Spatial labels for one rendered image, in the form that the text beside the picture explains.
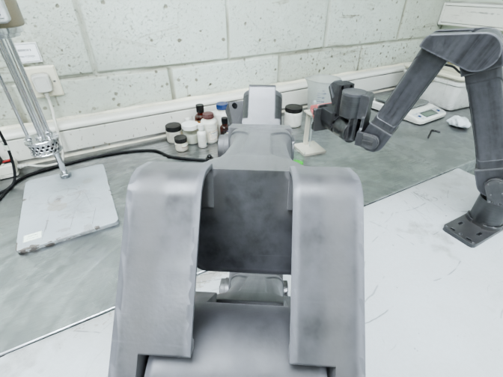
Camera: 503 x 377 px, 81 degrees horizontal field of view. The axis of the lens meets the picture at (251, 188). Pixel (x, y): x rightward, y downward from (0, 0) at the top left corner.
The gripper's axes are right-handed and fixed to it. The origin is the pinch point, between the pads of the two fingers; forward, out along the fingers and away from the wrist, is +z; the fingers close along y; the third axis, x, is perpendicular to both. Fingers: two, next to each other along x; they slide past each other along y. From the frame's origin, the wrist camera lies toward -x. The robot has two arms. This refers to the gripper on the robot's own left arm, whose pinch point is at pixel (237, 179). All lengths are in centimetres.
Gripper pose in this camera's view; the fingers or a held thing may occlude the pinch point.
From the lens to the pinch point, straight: 59.0
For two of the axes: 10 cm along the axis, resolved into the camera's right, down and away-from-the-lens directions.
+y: -9.6, 1.7, -2.4
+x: 1.9, 9.8, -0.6
